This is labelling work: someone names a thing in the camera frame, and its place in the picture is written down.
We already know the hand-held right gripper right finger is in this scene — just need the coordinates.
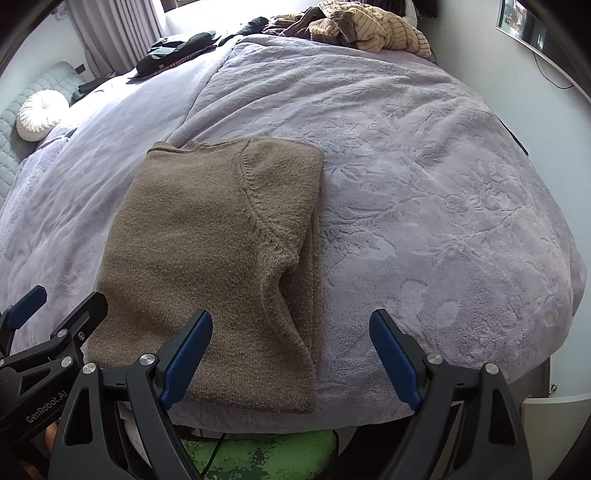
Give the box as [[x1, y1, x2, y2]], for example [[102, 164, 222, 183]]
[[369, 309, 533, 480]]

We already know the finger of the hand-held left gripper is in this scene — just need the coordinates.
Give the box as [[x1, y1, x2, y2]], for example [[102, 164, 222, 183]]
[[0, 285, 48, 352], [46, 292, 110, 366]]

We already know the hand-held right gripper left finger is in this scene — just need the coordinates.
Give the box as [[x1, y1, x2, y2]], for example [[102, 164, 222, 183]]
[[47, 309, 213, 480]]

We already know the brown knit sweater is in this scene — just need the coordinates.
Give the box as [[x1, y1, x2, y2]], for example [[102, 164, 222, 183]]
[[84, 138, 325, 415]]

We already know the green patterned cushion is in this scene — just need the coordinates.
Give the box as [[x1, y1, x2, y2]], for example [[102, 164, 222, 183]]
[[179, 428, 339, 480]]

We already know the grey quilted headboard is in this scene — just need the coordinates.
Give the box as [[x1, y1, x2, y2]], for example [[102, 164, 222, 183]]
[[0, 61, 88, 206]]

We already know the lavender plush blanket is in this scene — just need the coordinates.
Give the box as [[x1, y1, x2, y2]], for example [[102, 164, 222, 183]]
[[0, 34, 581, 428]]

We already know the white cabinet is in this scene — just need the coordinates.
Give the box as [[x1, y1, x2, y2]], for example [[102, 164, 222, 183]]
[[519, 357, 591, 409]]

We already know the round white pleated pillow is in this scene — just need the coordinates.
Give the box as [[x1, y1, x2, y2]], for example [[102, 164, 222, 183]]
[[17, 90, 70, 142]]

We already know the flat black garment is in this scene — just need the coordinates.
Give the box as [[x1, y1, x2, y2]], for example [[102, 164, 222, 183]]
[[71, 76, 114, 103]]

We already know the flat black strip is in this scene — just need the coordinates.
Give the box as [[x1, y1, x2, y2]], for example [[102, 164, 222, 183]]
[[498, 116, 530, 157]]

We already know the grey curtain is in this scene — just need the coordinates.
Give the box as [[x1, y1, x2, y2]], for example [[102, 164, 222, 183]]
[[65, 0, 163, 77]]

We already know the cream striped garment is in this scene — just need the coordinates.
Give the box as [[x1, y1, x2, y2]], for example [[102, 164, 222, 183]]
[[308, 1, 433, 57]]

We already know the dark cloth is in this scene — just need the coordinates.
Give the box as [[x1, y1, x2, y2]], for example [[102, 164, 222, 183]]
[[217, 16, 271, 47]]

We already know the brown striped garment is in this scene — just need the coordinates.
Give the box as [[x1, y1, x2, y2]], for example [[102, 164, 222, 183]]
[[263, 7, 352, 38]]

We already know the hanging black coat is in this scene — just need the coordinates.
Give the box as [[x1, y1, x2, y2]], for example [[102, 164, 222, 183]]
[[404, 0, 439, 20]]

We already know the black floor cable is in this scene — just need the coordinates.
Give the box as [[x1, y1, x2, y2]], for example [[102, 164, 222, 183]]
[[199, 431, 228, 480]]

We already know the black television cable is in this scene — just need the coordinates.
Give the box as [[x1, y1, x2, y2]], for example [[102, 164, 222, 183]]
[[532, 50, 574, 91]]

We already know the wall-mounted television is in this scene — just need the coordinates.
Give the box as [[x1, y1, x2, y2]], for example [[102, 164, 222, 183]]
[[496, 0, 591, 100]]

